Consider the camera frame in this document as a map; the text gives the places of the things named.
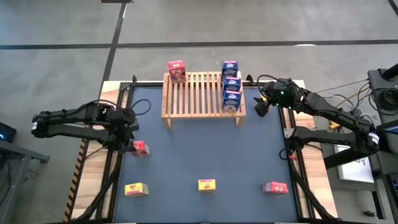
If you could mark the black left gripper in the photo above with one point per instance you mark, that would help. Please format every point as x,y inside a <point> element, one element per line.
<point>122,123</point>

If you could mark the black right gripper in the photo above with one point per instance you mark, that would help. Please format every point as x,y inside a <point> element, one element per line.
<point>281,95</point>

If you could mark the red Froot Loops cereal box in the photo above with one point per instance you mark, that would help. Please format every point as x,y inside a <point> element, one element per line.
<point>141,149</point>
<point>275,188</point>
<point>176,73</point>

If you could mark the blue Frosted Flakes cereal box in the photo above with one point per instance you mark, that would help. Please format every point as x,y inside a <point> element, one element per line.
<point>232,84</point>
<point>231,101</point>
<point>229,68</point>

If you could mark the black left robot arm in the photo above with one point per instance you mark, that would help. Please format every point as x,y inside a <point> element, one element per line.
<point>68,115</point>

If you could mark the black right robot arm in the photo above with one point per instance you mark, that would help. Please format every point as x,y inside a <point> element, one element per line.
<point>329,112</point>

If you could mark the wooden slatted shelf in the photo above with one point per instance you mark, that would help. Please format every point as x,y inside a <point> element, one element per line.
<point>199,115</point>

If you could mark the small red tag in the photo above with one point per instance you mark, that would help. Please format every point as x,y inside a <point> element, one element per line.
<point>294,158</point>

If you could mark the blue table mat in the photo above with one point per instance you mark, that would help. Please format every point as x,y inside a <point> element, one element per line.
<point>217,155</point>

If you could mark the yellow black hazard tape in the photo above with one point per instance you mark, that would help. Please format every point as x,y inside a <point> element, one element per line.
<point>74,183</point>

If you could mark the yellow plug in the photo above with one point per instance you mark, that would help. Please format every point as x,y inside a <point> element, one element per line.
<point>334,125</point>

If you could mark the black metal crossbar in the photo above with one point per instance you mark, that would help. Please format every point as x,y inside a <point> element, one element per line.
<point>342,158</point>

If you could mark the white board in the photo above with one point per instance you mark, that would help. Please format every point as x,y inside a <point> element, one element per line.
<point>354,169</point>

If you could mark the dark grey equipment stand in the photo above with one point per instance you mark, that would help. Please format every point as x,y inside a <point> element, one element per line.
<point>377,77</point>

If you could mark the grey side table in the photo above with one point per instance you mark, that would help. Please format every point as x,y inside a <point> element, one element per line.
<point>12,161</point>

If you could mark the black device with blue light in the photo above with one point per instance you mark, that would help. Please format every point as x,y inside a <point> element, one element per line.
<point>6,132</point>

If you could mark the monitor with blue screen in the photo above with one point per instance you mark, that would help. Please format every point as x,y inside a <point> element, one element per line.
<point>391,129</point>

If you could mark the small black clamp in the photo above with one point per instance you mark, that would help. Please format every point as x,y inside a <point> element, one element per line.
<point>370,214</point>

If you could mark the black metal table frame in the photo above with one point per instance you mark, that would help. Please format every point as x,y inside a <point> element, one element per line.
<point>149,83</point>

